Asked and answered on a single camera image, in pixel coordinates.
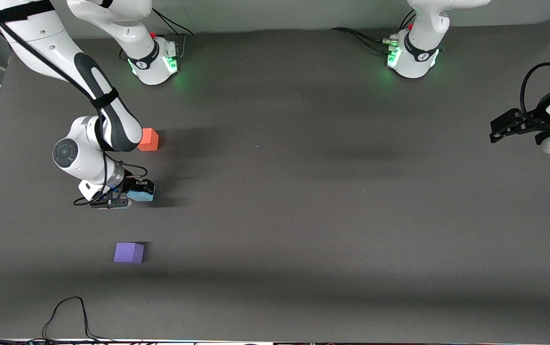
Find purple foam block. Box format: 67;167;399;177
114;242;145;264

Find thin black looped cable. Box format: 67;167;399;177
42;296;117;343

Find black left arm base cables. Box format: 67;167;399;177
330;10;417;54

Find orange foam block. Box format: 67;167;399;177
137;128;160;152

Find light blue foam block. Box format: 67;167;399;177
127;186;155;202

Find dark grey table mat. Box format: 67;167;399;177
0;19;550;342

